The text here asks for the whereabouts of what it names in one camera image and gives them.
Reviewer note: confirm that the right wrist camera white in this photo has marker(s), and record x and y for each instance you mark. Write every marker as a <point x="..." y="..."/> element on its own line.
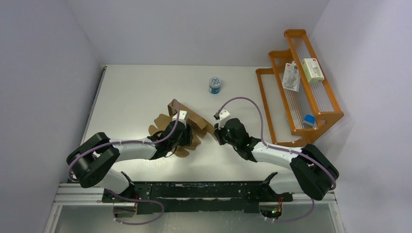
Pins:
<point x="222" y="115"/>

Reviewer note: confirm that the orange wooden rack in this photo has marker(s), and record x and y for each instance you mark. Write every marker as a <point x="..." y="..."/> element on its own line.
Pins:
<point x="316" y="99"/>

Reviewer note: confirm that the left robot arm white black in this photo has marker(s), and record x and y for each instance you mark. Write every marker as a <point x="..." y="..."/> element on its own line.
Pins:
<point x="92" y="162"/>

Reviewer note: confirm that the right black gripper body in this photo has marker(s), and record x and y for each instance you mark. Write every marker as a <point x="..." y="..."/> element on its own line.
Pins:
<point x="223" y="137"/>

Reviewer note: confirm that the blue white round tin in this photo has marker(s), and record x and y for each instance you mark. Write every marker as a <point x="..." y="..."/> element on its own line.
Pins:
<point x="215" y="85"/>

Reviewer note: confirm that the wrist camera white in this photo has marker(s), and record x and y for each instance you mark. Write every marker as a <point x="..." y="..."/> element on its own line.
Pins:
<point x="222" y="115"/>
<point x="181" y="116"/>

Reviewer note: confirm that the brown cardboard box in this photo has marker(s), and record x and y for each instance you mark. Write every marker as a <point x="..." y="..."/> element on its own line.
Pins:
<point x="200" y="128"/>

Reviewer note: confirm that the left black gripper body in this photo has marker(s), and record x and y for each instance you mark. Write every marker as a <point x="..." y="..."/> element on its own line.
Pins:
<point x="184" y="139"/>

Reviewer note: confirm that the white blister package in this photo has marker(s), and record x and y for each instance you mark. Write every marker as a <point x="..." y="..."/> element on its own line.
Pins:
<point x="291" y="77"/>

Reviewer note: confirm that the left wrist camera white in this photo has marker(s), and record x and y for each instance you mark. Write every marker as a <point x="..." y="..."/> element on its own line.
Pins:
<point x="181" y="116"/>

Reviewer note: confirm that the white green product box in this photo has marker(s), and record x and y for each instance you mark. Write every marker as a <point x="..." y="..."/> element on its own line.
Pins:
<point x="312" y="70"/>

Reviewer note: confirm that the small blue white box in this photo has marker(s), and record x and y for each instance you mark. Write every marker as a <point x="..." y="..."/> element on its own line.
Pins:
<point x="309" y="121"/>

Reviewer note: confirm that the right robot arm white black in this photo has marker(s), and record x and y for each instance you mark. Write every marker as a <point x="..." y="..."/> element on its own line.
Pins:
<point x="309" y="171"/>

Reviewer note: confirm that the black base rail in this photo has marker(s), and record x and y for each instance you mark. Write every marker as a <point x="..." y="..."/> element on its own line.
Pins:
<point x="244" y="196"/>

